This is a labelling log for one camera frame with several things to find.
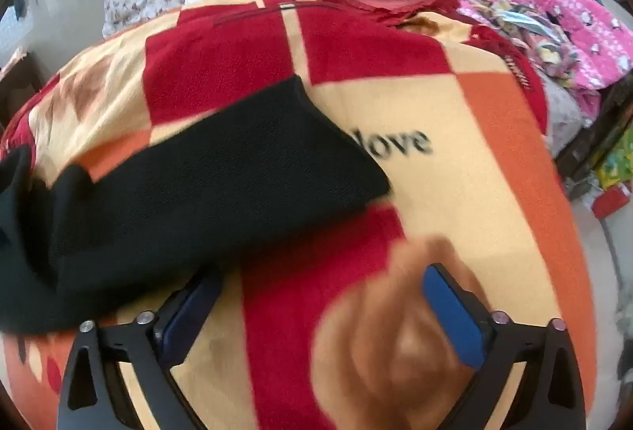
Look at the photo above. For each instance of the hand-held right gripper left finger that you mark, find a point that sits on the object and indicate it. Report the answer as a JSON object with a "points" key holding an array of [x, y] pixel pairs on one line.
{"points": [[188, 316]]}

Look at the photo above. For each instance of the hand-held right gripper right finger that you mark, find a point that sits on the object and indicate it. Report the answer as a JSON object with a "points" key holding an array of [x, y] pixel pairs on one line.
{"points": [[455, 316]]}

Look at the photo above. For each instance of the black pants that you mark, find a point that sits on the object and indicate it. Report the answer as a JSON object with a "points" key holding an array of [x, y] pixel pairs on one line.
{"points": [[198, 192]]}

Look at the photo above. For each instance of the red orange checkered printed blanket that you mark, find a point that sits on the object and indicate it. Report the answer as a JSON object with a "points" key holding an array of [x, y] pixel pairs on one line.
{"points": [[470, 192]]}

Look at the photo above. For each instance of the red box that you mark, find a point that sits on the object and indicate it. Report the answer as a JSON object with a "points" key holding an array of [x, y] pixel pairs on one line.
{"points": [[613, 201]]}

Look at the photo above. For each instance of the yellow green bag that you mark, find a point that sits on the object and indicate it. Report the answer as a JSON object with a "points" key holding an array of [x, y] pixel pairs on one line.
{"points": [[615, 163]]}

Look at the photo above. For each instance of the colourful patterned cloth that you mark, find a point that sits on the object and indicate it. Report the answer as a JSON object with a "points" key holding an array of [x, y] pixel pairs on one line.
{"points": [[549, 54]]}

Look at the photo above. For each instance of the dark wooden furniture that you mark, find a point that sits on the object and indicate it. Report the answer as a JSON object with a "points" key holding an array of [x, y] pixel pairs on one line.
{"points": [[17, 84]]}

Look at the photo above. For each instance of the dark hanging cloth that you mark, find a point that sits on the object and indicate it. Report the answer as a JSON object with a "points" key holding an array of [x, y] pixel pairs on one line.
{"points": [[19, 4]]}

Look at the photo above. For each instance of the dark wooden bed frame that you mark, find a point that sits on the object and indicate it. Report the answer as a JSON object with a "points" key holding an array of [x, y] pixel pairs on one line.
{"points": [[593, 123]]}

